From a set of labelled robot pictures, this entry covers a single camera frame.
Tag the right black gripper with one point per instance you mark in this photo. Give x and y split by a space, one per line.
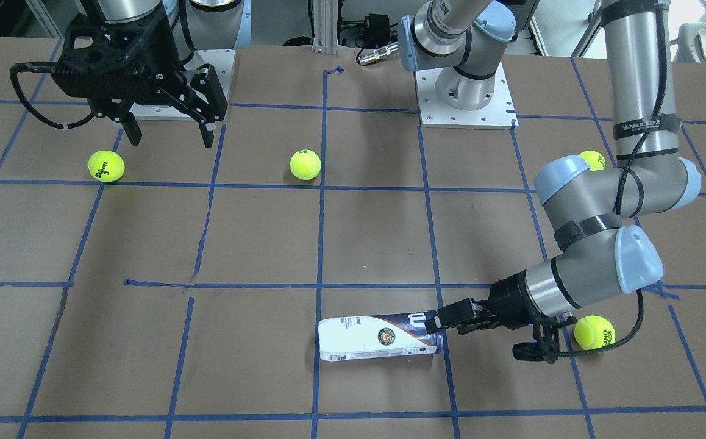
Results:
159 41

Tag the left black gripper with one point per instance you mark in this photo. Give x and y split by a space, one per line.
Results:
507 294

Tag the Wilson tennis ball can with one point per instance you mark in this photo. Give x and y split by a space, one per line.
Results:
372 337

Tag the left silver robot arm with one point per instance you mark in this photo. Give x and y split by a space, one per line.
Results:
601 257

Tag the tennis ball near base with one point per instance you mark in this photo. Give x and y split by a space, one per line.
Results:
305 164
106 166

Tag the tennis ball front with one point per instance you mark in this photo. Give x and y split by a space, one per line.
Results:
594 332

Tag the tennis ball centre back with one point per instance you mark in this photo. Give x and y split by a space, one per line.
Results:
595 160

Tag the silver metal connector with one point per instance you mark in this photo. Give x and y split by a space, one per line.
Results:
379 54

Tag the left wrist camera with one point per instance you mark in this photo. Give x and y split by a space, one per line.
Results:
546 345

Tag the aluminium frame post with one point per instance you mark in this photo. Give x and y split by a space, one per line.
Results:
325 25

